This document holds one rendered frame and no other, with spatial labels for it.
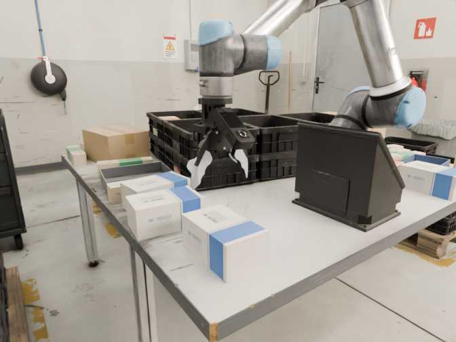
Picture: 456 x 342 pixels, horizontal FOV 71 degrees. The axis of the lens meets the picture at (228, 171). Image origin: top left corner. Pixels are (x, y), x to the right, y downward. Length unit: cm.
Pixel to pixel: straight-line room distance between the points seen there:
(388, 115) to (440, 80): 316
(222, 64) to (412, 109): 60
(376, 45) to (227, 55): 47
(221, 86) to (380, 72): 51
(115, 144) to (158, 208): 77
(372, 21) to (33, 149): 403
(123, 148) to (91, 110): 290
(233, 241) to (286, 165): 75
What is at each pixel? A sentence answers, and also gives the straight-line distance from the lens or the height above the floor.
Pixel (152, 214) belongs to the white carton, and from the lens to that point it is 90.
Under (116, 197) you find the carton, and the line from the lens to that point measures 118.
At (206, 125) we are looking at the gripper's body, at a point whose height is 102.
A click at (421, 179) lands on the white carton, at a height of 75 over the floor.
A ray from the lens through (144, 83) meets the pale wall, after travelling 471.
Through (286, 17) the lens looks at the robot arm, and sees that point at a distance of 97.
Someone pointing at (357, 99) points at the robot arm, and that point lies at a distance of 115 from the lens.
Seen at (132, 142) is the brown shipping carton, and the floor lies 81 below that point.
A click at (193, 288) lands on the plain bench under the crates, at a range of 72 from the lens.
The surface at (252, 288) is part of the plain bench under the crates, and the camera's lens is 72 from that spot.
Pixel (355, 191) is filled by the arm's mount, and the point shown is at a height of 81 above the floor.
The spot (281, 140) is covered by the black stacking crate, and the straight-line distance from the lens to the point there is 136.
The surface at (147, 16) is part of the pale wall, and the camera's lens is 481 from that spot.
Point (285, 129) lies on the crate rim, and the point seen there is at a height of 92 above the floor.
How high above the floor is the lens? 113
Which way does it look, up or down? 16 degrees down
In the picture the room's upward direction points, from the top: straight up
